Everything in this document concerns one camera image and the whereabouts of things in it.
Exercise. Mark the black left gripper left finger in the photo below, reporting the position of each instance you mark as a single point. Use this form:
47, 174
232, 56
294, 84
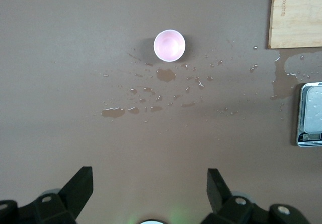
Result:
75, 191

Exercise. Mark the pink plastic cup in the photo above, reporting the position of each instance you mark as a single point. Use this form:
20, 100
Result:
169, 45

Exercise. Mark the brown table mat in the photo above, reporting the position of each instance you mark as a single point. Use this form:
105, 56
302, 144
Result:
75, 108

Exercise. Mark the wooden cutting board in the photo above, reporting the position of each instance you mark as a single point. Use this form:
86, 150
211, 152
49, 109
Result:
296, 15

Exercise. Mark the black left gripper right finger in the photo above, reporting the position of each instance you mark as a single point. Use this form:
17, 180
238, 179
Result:
221, 196

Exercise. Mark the silver digital kitchen scale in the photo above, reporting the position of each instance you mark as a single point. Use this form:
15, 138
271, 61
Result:
312, 113

